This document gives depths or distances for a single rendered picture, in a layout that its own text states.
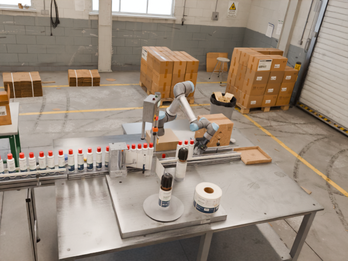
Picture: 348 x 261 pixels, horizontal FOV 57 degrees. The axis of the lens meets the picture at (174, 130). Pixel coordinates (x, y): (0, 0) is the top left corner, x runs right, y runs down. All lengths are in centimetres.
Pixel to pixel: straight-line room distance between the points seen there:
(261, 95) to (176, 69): 178
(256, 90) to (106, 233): 481
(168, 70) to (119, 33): 230
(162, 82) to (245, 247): 385
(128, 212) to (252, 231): 150
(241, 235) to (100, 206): 149
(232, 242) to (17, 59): 631
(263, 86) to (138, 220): 475
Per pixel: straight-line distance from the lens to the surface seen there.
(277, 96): 696
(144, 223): 233
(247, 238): 337
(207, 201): 239
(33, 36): 794
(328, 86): 708
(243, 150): 349
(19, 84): 654
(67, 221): 243
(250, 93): 645
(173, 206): 247
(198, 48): 893
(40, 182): 280
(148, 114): 270
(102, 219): 242
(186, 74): 638
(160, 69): 613
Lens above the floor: 249
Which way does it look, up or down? 27 degrees down
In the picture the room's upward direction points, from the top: 7 degrees clockwise
